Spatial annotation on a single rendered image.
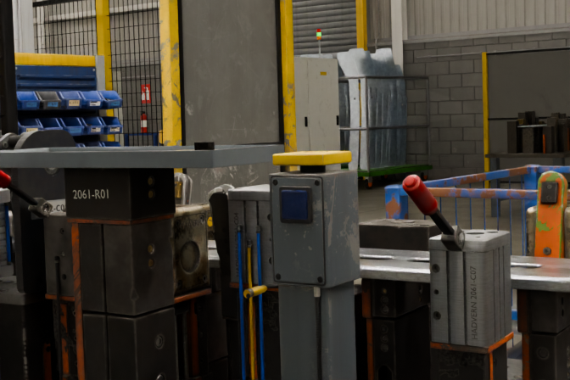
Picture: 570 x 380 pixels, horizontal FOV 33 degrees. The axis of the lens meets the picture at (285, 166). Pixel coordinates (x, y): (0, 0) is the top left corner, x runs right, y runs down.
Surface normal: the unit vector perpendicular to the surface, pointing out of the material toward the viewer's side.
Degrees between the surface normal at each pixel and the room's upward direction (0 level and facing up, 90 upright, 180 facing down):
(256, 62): 90
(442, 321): 90
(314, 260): 90
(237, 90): 91
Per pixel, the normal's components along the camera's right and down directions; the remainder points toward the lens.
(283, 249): -0.53, 0.06
